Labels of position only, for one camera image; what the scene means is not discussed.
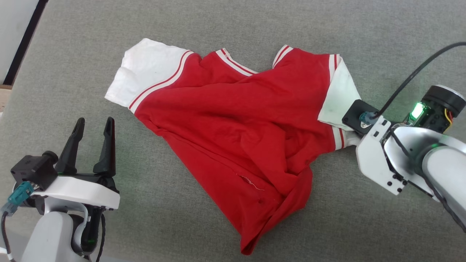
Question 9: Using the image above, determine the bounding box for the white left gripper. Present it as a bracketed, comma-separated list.
[31, 117, 121, 255]

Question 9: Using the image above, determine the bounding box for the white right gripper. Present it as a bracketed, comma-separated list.
[356, 116, 408, 196]

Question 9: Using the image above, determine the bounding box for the red and white shirt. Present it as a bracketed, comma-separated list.
[105, 38, 362, 256]

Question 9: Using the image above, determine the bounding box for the black skirting strip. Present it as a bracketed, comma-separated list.
[4, 0, 49, 86]

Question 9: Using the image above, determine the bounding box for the black right camera cable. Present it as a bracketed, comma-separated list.
[359, 41, 466, 126]

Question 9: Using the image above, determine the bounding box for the left cable with teal connector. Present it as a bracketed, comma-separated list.
[0, 181, 35, 262]

